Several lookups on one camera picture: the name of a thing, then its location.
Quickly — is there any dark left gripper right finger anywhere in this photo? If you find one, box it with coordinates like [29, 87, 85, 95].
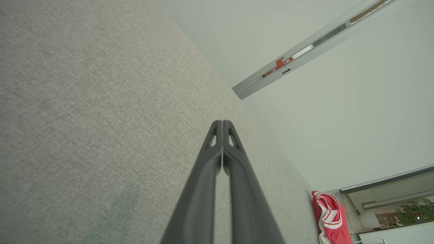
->
[222, 119, 285, 244]

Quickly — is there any grey partition post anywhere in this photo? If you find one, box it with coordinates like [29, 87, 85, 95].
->
[232, 0, 407, 101]

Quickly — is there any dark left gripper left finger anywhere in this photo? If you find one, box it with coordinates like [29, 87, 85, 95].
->
[159, 120, 223, 244]

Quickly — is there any green potted plant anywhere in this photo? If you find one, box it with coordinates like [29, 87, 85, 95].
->
[394, 198, 434, 226]

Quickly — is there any dark framed glass partition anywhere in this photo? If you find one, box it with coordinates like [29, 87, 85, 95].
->
[339, 165, 434, 210]

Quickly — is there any red jersey with white sleeve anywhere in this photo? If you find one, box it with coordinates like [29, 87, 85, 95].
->
[311, 190, 354, 244]

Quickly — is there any red label sticker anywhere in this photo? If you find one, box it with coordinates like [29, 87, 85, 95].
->
[262, 57, 294, 77]

